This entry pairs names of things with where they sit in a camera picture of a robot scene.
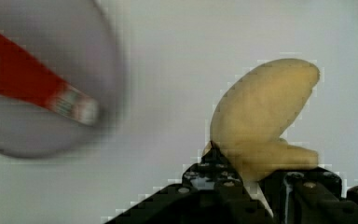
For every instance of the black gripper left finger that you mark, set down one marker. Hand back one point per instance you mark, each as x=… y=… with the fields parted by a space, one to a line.
x=211 y=192

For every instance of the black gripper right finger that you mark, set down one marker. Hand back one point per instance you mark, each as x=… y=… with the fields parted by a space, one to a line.
x=310 y=197

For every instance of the grey round plate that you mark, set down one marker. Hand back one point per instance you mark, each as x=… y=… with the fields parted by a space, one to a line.
x=61 y=75

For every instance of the red plush ketchup bottle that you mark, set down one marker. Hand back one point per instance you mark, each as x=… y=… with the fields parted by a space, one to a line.
x=24 y=78

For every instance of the yellow plush peeled banana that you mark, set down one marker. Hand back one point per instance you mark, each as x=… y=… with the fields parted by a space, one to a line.
x=249 y=120

